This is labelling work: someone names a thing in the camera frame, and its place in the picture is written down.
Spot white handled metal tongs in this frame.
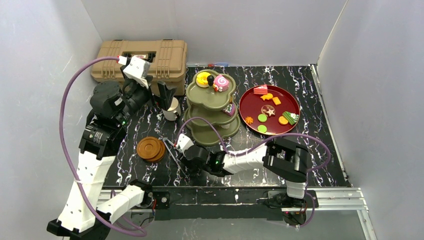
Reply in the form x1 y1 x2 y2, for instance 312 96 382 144
162 137 189 178

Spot yellow frosted donut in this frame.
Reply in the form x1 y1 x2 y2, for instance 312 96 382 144
195 71 211 88

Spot green three-tier dessert stand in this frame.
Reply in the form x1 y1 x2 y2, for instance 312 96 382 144
183 69 241 146

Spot pink swirl roll cake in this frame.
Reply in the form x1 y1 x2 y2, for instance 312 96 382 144
213 74 230 92

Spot purple cake slice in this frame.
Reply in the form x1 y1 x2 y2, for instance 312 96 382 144
221 103 237 117

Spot star shaped cookie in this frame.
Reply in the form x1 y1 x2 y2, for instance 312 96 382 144
264 107 275 117

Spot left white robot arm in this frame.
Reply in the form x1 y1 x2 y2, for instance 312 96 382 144
46 79 176 240

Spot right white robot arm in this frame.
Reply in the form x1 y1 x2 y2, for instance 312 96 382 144
175 134 311 208

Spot tan plastic toolbox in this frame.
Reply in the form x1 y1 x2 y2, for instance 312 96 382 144
91 39 188 96

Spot brown wooden coaster stack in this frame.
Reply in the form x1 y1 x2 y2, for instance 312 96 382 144
136 136 166 163

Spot red blue pen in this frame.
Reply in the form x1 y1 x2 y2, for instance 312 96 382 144
207 62 229 67

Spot small round yellow cookie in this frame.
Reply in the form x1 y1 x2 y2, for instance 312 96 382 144
244 116 254 125

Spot green macaron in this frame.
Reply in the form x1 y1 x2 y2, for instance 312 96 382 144
257 124 268 134
257 113 268 123

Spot dark red round tray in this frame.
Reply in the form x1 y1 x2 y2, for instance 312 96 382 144
238 84 301 136

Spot red layered cake slice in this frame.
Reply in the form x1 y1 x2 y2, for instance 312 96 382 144
253 84 268 96

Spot yellow fish shaped cookie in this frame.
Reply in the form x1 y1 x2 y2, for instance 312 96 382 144
260 93 274 101

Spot yellow square cracker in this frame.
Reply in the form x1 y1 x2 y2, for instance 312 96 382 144
272 97 282 106

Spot green layered cake slice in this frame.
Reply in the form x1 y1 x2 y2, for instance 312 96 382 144
282 111 300 126

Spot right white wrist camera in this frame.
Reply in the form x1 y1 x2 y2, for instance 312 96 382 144
175 133 194 153

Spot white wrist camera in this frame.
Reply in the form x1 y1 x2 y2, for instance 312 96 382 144
175 133 194 153
117 55 151 89

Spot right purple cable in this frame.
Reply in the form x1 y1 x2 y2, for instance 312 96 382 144
174 116 332 229

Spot purple cable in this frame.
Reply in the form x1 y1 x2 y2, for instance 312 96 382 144
58 56 148 238
174 116 332 229

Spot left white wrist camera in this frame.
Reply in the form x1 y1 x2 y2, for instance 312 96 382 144
117 55 151 89

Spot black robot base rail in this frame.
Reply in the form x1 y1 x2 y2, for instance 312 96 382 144
145 186 320 222

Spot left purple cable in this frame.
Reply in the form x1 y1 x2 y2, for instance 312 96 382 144
58 56 148 238

